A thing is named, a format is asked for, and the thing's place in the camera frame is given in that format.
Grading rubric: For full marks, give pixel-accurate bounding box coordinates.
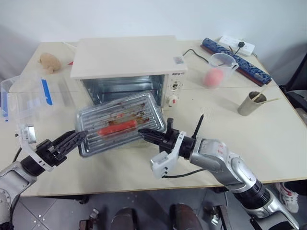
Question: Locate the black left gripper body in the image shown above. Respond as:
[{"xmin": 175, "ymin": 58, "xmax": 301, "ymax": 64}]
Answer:
[{"xmin": 35, "ymin": 140, "xmax": 68, "ymax": 167}]

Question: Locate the black cable tie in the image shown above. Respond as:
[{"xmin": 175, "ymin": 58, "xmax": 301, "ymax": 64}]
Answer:
[{"xmin": 191, "ymin": 113, "xmax": 205, "ymax": 140}]

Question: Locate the cream white toaster oven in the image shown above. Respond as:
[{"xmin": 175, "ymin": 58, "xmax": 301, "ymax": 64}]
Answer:
[{"xmin": 70, "ymin": 35, "xmax": 187, "ymax": 111}]

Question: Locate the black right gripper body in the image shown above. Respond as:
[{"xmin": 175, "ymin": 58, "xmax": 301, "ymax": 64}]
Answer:
[{"xmin": 159, "ymin": 117, "xmax": 186, "ymax": 153}]

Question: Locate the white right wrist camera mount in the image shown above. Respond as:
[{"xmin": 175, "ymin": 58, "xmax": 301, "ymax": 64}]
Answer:
[{"xmin": 150, "ymin": 131, "xmax": 187, "ymax": 180}]

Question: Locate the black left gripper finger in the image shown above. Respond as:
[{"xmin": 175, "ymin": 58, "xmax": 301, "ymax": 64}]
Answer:
[
  {"xmin": 51, "ymin": 130, "xmax": 88, "ymax": 149},
  {"xmin": 58, "ymin": 137, "xmax": 85, "ymax": 158}
]

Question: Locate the dark rounded shape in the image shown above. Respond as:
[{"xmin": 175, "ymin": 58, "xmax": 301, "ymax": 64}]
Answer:
[
  {"xmin": 112, "ymin": 207, "xmax": 138, "ymax": 230},
  {"xmin": 169, "ymin": 203, "xmax": 205, "ymax": 230}
]

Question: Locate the long blue patterned box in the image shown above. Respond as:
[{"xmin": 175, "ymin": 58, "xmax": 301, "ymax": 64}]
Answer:
[{"xmin": 201, "ymin": 37, "xmax": 273, "ymax": 87}]

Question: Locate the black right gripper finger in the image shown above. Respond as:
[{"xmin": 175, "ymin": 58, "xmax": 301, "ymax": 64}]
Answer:
[
  {"xmin": 141, "ymin": 134, "xmax": 165, "ymax": 145},
  {"xmin": 138, "ymin": 128, "xmax": 166, "ymax": 139}
]

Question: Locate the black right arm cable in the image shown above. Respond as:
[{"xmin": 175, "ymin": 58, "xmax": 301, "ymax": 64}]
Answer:
[{"xmin": 162, "ymin": 168, "xmax": 207, "ymax": 179}]

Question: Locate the white power strip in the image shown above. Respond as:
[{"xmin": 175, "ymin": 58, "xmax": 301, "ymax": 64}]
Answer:
[{"xmin": 219, "ymin": 35, "xmax": 256, "ymax": 58}]

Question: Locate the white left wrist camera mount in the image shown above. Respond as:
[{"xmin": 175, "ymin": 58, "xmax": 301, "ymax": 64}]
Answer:
[{"xmin": 15, "ymin": 124, "xmax": 55, "ymax": 172}]

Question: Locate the wooden chopstick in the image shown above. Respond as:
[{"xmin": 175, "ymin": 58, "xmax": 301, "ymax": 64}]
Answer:
[
  {"xmin": 254, "ymin": 86, "xmax": 268, "ymax": 103},
  {"xmin": 260, "ymin": 96, "xmax": 282, "ymax": 104}
]

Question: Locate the metal cylinder holder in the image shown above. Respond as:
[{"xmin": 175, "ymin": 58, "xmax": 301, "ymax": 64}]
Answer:
[{"xmin": 237, "ymin": 91, "xmax": 268, "ymax": 117}]

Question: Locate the ribbed metal baking tray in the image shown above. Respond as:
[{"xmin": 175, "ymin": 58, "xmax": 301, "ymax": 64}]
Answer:
[{"xmin": 75, "ymin": 92, "xmax": 167, "ymax": 158}]

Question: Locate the clear plastic measuring cup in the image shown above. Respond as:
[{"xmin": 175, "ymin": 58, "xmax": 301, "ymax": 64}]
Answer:
[{"xmin": 201, "ymin": 53, "xmax": 239, "ymax": 90}]

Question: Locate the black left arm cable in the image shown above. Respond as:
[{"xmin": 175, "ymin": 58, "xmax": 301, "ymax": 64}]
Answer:
[{"xmin": 12, "ymin": 146, "xmax": 23, "ymax": 161}]

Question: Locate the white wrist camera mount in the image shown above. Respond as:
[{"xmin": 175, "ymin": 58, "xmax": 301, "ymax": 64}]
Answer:
[
  {"xmin": 15, "ymin": 124, "xmax": 55, "ymax": 172},
  {"xmin": 150, "ymin": 131, "xmax": 187, "ymax": 180}
]

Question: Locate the red sausage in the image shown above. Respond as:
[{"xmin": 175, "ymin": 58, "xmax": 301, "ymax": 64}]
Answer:
[{"xmin": 96, "ymin": 119, "xmax": 138, "ymax": 138}]

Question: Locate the clear box with blue latches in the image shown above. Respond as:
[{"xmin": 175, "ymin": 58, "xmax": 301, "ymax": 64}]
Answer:
[{"xmin": 0, "ymin": 72, "xmax": 80, "ymax": 135}]

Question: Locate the white and red sneaker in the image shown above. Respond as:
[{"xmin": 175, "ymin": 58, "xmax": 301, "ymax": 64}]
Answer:
[{"xmin": 275, "ymin": 182, "xmax": 299, "ymax": 213}]

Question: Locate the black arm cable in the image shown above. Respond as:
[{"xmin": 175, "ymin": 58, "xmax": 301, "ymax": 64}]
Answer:
[
  {"xmin": 12, "ymin": 146, "xmax": 23, "ymax": 161},
  {"xmin": 162, "ymin": 168, "xmax": 207, "ymax": 179}
]

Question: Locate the beige plush toy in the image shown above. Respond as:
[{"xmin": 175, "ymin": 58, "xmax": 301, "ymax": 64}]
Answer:
[{"xmin": 37, "ymin": 52, "xmax": 62, "ymax": 74}]

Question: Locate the black power plug and cord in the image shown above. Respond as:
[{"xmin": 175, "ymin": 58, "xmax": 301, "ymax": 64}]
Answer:
[{"xmin": 183, "ymin": 41, "xmax": 246, "ymax": 66}]

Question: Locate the pink peach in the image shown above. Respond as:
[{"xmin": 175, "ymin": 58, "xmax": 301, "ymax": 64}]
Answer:
[{"xmin": 203, "ymin": 68, "xmax": 225, "ymax": 88}]

